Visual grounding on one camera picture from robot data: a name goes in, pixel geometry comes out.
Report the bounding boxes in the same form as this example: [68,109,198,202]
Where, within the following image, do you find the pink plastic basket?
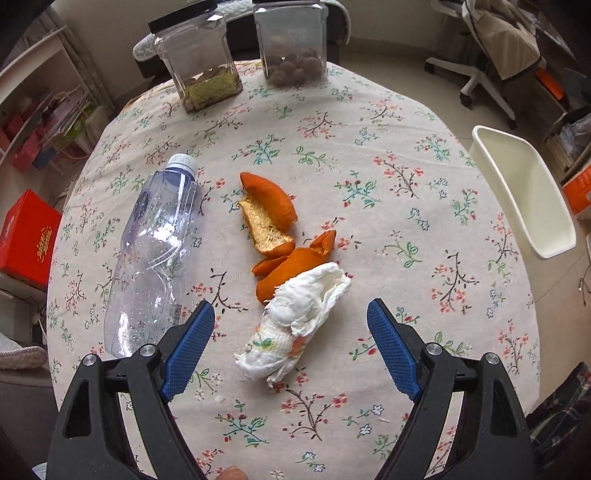
[11,134,52,172]

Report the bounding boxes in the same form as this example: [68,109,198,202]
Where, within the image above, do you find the clear plastic water bottle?
[102,154,204,358]

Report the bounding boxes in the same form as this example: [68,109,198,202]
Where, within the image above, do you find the person's plaid pants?
[526,362,591,480]

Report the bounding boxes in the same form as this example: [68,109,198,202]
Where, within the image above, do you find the clear jar with brown balls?
[252,0,329,88]

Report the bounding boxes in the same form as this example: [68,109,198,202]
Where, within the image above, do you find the orange cardboard box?
[561,165,591,221]

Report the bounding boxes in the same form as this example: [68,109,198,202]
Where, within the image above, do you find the white shelf unit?
[0,25,112,174]

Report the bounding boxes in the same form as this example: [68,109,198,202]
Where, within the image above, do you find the flat orange peel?
[255,229,338,304]

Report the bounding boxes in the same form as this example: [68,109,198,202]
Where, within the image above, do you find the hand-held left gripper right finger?
[366,298,532,480]

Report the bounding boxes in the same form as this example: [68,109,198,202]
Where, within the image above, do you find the white plastic bin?
[471,126,578,260]

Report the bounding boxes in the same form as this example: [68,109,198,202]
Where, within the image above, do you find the floral tablecloth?
[46,60,542,480]

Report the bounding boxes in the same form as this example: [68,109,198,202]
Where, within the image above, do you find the white office chair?
[425,0,561,131]

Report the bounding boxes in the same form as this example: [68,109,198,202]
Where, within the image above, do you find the large curled orange peel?
[238,172,298,258]

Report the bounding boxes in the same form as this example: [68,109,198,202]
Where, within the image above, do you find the large floral tissue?
[234,261,352,387]

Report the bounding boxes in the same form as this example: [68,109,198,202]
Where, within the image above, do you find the small orange peel sliver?
[252,254,289,277]

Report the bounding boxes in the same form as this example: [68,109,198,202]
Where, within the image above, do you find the white wire rack with books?
[41,85,110,158]

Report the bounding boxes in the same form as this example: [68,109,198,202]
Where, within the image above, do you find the clear jar with green contents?
[154,2,244,113]

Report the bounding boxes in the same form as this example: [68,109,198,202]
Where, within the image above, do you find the grey knit slipper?
[0,345,48,371]

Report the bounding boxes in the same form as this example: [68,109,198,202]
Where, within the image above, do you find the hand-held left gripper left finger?
[46,300,216,480]

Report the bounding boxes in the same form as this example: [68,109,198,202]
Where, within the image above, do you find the red cardboard box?
[0,189,63,291]

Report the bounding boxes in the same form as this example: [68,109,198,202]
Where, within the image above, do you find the beige jacket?
[463,0,544,80]

